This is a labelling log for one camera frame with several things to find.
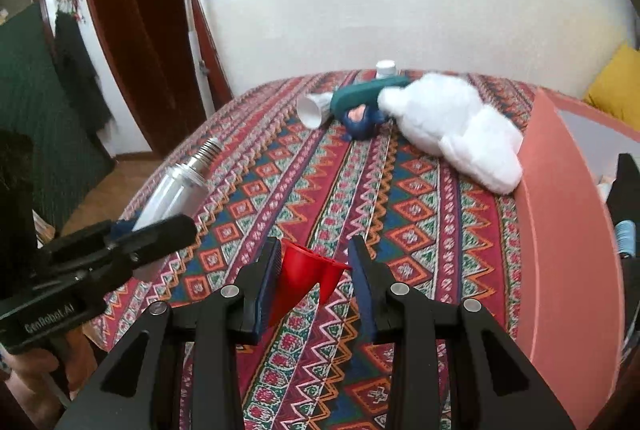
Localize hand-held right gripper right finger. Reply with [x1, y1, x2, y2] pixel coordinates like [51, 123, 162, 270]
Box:
[347, 235, 576, 430]

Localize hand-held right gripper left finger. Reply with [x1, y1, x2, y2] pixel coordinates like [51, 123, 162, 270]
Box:
[55, 237, 283, 430]

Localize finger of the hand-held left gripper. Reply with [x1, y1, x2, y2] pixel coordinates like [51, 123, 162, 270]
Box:
[37, 219, 138, 262]
[105, 214, 198, 281]

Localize red plastic funnel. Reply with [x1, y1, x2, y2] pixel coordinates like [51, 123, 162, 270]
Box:
[267, 237, 353, 328]

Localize large light bulb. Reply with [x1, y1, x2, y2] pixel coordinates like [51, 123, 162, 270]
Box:
[131, 137, 224, 283]

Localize pink storage container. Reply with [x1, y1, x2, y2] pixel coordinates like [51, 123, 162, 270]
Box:
[515, 88, 640, 430]

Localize person's left hand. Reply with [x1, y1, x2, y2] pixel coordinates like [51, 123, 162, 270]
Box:
[0, 332, 98, 398]

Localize patterned red tablecloth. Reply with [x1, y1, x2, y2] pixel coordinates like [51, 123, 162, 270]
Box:
[82, 69, 551, 430]

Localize dark green folding screen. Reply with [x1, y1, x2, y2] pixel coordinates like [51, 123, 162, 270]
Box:
[0, 3, 116, 236]

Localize blue figurine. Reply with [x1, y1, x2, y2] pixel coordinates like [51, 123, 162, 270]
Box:
[341, 104, 393, 142]

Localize dark hanging cloth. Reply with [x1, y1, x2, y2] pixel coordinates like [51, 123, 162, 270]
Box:
[52, 10, 113, 143]

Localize white paper cup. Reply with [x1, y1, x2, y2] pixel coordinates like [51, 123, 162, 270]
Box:
[296, 93, 333, 129]

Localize white plush toy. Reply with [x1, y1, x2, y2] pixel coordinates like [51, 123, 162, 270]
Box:
[377, 73, 524, 196]

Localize dark wooden door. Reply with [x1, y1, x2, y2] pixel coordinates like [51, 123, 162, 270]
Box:
[77, 0, 233, 158]

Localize white pole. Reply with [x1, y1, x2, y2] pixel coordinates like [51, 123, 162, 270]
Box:
[180, 0, 208, 86]

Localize light blue thread spool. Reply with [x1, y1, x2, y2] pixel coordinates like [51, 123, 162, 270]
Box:
[615, 219, 637, 257]

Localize black cloth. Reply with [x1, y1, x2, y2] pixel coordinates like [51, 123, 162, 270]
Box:
[605, 153, 640, 256]

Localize yellow cushion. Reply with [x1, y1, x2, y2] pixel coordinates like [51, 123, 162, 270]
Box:
[582, 41, 640, 131]

